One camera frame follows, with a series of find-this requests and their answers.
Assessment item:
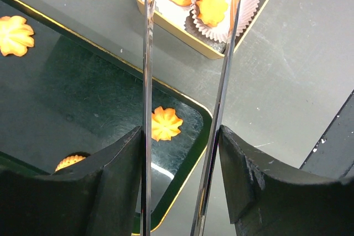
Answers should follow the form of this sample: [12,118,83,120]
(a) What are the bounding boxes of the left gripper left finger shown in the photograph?
[1,127,142,235]

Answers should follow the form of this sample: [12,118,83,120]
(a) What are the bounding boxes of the orange flower cookie bottom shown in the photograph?
[152,106,183,141]

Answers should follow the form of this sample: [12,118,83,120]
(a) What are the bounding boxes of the silver metal tongs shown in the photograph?
[140,0,241,235]

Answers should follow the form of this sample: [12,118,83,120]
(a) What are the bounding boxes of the black rectangular tray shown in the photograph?
[1,0,211,230]

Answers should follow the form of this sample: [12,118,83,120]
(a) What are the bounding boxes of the yellow cookie tin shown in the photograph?
[137,0,268,59]

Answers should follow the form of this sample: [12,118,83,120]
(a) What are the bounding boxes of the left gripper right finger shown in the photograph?
[218,126,353,235]

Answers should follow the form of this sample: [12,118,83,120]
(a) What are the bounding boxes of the orange star flower cookie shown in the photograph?
[196,0,228,28]

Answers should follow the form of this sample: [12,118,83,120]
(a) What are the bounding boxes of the orange round cookie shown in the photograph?
[55,154,87,172]

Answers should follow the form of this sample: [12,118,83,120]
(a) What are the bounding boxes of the orange flower cookie top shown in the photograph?
[1,15,34,56]

